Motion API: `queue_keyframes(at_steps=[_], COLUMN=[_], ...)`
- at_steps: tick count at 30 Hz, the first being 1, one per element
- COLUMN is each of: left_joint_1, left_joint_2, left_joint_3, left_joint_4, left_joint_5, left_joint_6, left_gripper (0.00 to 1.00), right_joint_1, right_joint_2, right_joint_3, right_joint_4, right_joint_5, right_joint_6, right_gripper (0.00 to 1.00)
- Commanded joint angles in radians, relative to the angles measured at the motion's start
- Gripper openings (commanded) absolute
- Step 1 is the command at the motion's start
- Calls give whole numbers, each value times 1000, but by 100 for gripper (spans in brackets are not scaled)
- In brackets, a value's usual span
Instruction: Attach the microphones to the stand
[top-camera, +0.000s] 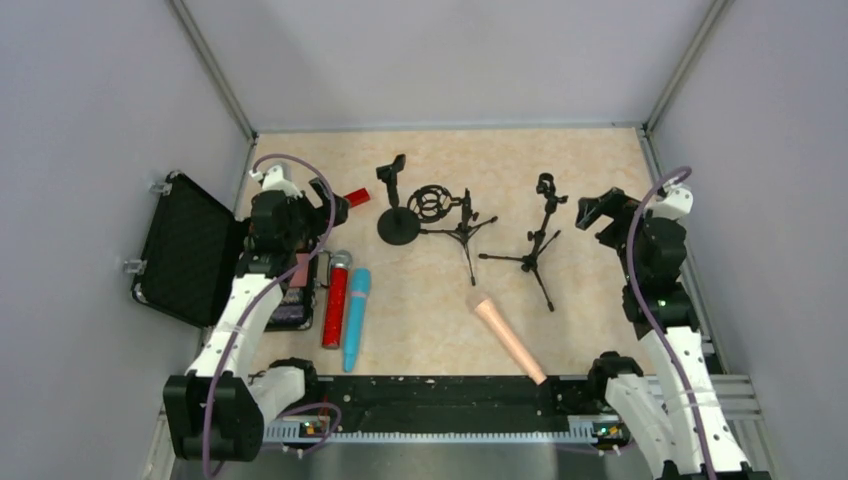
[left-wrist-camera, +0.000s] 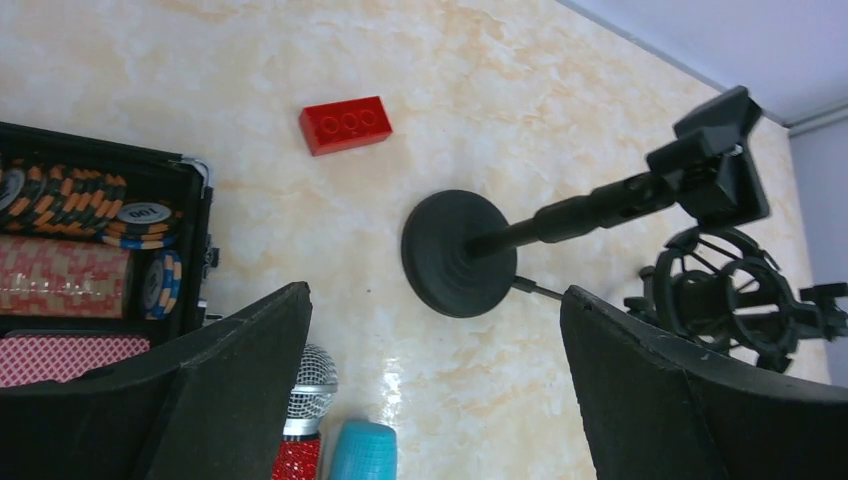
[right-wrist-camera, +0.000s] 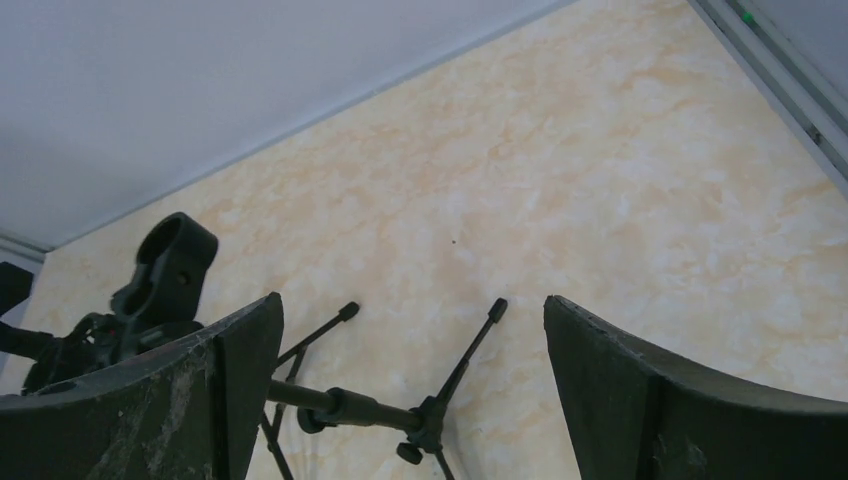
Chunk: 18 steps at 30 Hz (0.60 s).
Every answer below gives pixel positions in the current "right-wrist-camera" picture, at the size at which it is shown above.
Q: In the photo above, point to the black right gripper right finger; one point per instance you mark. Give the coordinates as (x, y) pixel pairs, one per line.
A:
(635, 410)

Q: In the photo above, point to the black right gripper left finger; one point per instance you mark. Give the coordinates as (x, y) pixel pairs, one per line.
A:
(187, 410)

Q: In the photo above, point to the black tripod clip mic stand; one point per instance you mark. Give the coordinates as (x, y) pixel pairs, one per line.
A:
(319, 410)

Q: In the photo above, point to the black shock mount tripod stand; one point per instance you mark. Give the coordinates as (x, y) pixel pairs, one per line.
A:
(157, 306)

